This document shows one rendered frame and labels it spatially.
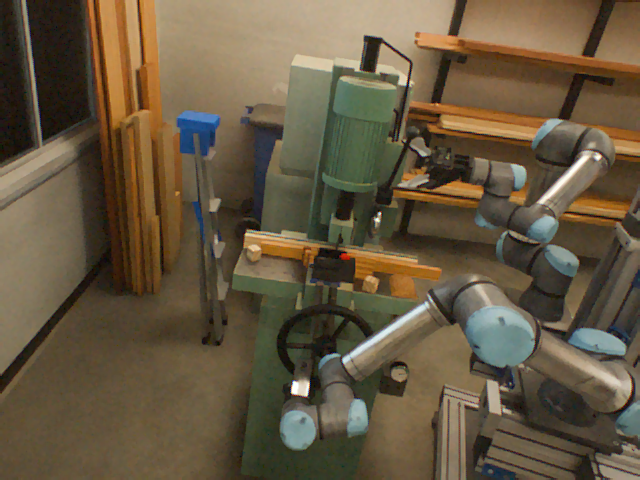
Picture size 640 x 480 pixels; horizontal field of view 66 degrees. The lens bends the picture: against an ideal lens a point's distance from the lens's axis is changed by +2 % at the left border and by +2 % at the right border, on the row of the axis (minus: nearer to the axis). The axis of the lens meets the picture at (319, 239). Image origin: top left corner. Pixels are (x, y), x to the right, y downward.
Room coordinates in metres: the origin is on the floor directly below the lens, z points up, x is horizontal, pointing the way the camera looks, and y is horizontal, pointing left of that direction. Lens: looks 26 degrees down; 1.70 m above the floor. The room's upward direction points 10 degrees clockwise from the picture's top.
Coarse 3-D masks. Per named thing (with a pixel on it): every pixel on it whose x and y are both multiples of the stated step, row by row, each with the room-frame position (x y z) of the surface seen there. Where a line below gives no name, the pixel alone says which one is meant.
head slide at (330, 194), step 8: (328, 192) 1.55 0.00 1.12; (336, 192) 1.55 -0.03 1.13; (360, 192) 1.55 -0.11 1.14; (328, 200) 1.55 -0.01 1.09; (360, 200) 1.55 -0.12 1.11; (328, 208) 1.55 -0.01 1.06; (360, 208) 1.55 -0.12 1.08; (320, 216) 1.57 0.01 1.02; (328, 216) 1.55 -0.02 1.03; (360, 216) 1.55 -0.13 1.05; (328, 224) 1.55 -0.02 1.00
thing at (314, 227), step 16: (336, 64) 1.65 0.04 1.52; (352, 64) 1.71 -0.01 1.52; (336, 80) 1.64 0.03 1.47; (320, 144) 1.65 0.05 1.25; (320, 160) 1.64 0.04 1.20; (320, 176) 1.64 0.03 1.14; (320, 192) 1.64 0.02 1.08; (368, 192) 1.65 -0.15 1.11; (368, 208) 1.65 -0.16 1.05; (320, 224) 1.64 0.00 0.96; (320, 240) 1.64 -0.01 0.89
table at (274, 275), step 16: (272, 256) 1.44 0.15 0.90; (240, 272) 1.30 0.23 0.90; (256, 272) 1.32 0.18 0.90; (272, 272) 1.34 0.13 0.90; (288, 272) 1.35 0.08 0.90; (304, 272) 1.37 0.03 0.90; (240, 288) 1.29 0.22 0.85; (256, 288) 1.29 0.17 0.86; (272, 288) 1.30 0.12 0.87; (288, 288) 1.30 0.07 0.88; (304, 288) 1.30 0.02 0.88; (384, 288) 1.35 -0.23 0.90; (416, 288) 1.39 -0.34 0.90; (352, 304) 1.28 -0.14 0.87; (368, 304) 1.30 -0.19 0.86; (384, 304) 1.30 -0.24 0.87; (400, 304) 1.31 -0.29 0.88; (320, 320) 1.21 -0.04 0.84; (336, 320) 1.21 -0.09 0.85
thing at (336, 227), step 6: (330, 222) 1.49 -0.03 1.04; (336, 222) 1.43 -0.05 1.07; (342, 222) 1.44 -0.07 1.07; (348, 222) 1.44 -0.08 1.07; (330, 228) 1.42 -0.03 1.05; (336, 228) 1.42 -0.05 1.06; (342, 228) 1.42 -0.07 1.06; (348, 228) 1.42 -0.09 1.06; (330, 234) 1.42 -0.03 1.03; (336, 234) 1.42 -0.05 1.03; (342, 234) 1.42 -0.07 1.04; (348, 234) 1.42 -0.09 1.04; (330, 240) 1.41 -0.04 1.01; (336, 240) 1.42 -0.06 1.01; (348, 240) 1.42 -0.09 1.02
